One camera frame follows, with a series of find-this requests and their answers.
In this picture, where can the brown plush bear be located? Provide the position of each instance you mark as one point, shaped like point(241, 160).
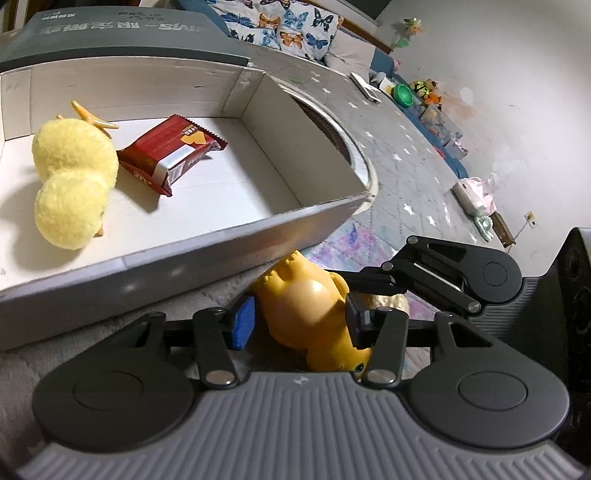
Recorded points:
point(421, 87)

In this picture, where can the grey pillow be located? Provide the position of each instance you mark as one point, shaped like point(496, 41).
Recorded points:
point(351, 50)

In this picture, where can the red snack packet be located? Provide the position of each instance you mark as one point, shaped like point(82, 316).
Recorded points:
point(161, 150)

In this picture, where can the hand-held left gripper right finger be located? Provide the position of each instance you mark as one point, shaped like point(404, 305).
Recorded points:
point(362, 323)

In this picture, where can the small clear container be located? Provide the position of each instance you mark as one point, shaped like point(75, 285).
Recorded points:
point(457, 147)

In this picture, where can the butterfly print pillow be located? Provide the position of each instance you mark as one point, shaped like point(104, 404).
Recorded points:
point(286, 23)

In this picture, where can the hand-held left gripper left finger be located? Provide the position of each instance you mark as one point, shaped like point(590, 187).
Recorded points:
point(242, 323)

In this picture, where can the paper flower decoration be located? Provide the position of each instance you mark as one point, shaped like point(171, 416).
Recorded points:
point(408, 30)

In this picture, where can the yellow rubber duck toy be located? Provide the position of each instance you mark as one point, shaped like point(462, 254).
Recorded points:
point(304, 300)

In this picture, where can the small wooden stool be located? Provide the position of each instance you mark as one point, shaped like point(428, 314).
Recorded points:
point(503, 230)

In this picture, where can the yellow plush chick toy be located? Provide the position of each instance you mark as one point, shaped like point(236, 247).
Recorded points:
point(74, 157)

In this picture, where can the blue sofa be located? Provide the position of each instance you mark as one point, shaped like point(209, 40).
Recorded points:
point(378, 62)

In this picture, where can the white wall socket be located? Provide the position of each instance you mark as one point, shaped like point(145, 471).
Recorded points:
point(532, 218)

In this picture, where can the orange plush toy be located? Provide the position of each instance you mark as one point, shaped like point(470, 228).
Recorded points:
point(433, 98)

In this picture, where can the grey star-patterned desktop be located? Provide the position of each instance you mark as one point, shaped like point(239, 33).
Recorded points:
point(406, 152)

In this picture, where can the pink white tissue pack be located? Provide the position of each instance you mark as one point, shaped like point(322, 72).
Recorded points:
point(473, 194)

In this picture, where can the clear printed storage box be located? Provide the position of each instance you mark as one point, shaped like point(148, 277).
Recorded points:
point(436, 120)

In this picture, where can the grey cardboard box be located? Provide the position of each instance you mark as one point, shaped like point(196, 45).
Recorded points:
point(231, 184)

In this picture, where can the tan ridged object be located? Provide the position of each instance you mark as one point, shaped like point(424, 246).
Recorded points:
point(392, 302)

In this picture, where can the green bowl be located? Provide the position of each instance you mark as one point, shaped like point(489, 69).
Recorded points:
point(402, 95)

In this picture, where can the mint green jointed toy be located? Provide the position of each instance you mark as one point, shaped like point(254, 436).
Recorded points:
point(484, 227)

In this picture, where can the white flat device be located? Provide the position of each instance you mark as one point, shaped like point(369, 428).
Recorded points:
point(365, 87)

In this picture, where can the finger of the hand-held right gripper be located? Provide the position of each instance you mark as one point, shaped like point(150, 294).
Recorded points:
point(415, 277)

